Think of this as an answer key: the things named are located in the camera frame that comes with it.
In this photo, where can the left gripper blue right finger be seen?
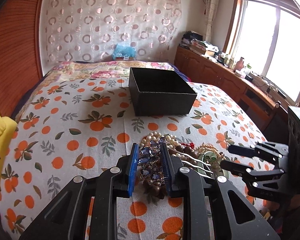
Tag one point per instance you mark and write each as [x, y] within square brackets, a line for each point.
[165, 162]

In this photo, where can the brown bottle on counter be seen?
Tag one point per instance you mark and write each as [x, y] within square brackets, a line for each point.
[239, 64]

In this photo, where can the window with wooden frame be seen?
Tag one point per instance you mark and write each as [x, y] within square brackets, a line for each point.
[266, 34]

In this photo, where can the wooden cabinet counter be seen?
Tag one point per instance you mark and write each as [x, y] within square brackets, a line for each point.
[259, 106]

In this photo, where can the pile of clothes and books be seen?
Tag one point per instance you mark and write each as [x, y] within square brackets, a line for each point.
[194, 41]

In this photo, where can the circle pattern sheer curtain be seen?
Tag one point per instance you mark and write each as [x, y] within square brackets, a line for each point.
[89, 30]

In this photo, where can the black square storage box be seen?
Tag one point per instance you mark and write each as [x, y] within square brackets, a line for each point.
[159, 92]

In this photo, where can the wooden wardrobe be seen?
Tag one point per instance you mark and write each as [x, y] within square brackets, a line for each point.
[20, 66]

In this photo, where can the blue plastic bag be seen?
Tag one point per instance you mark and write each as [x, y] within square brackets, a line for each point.
[123, 51]

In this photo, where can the right hand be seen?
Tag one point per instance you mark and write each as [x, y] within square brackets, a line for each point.
[293, 204]

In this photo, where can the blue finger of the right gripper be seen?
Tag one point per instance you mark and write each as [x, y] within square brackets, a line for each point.
[242, 151]
[235, 169]

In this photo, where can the floral quilt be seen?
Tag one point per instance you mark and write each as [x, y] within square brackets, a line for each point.
[74, 70]

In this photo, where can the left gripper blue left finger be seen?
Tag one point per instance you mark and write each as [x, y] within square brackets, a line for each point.
[132, 168]

